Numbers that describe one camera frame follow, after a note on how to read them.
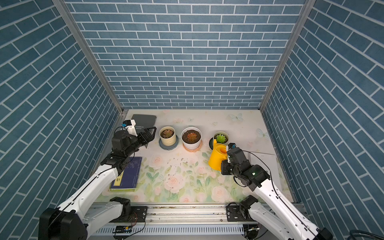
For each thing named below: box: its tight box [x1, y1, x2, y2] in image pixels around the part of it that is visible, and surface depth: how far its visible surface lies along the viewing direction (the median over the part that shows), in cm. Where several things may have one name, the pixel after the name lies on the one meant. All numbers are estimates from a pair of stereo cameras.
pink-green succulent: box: [162, 129, 174, 138], surface depth 98 cm
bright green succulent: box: [216, 134, 227, 144], surface depth 95 cm
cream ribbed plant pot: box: [159, 126, 177, 146], surface depth 98 cm
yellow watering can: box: [208, 139, 228, 172], surface depth 79 cm
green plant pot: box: [212, 131, 229, 150], surface depth 96 cm
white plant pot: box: [181, 126, 203, 150], surface depth 95 cm
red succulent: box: [187, 132, 197, 142], surface depth 93 cm
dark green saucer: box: [209, 137, 214, 150], surface depth 101 cm
